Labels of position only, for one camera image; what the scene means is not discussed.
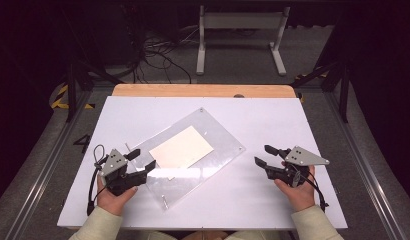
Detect aluminium floor rail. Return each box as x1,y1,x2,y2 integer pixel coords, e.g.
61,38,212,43
326,91,407,240
4,89,94,240

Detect desk with white metal frame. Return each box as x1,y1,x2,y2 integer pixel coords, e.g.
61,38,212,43
196,4,291,77

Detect left hand-held gripper cable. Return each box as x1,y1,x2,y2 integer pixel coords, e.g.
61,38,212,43
86,144,107,217

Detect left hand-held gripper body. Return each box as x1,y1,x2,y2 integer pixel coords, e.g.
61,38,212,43
98,148,149,197

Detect person's right hand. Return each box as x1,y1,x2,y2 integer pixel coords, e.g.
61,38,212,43
273,161,317,213

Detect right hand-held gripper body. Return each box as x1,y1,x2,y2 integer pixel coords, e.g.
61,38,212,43
264,145,330,188

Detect cream paper sheet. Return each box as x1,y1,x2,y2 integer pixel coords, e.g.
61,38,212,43
148,125,215,170

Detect right hand-held gripper cable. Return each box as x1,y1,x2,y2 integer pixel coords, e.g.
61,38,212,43
294,164,330,213

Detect black metal stand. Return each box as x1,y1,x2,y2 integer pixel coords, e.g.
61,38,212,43
291,59,352,124
64,49,126,123

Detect hand-held gripper cable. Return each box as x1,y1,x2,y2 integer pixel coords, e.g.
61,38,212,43
294,164,330,213
86,144,107,217

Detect person's left hand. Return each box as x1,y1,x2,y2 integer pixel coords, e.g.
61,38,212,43
96,173,139,217

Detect black floor cables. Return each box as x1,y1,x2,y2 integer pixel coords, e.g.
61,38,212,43
131,31,193,85

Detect clear acrylic frame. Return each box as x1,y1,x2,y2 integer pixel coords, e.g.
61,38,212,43
124,107,247,212

